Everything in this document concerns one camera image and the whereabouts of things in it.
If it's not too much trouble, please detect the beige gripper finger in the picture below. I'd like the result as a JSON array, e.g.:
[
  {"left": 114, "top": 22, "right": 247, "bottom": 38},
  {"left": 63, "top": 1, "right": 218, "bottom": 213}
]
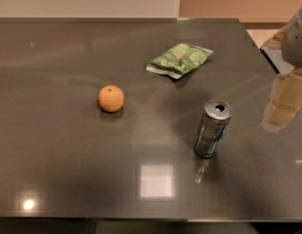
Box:
[{"left": 261, "top": 67, "right": 302, "bottom": 133}]

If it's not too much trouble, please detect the silver redbull can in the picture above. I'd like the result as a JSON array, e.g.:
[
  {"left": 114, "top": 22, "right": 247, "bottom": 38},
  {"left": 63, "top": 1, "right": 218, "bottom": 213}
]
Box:
[{"left": 194, "top": 99, "right": 233, "bottom": 159}]

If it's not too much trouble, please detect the green chip bag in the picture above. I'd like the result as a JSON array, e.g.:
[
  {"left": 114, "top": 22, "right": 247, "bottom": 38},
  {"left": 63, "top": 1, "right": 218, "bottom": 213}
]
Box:
[{"left": 146, "top": 42, "right": 213, "bottom": 79}]

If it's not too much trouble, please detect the orange fruit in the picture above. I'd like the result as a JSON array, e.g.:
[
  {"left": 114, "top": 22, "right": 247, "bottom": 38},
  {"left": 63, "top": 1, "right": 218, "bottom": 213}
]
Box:
[{"left": 98, "top": 85, "right": 124, "bottom": 113}]

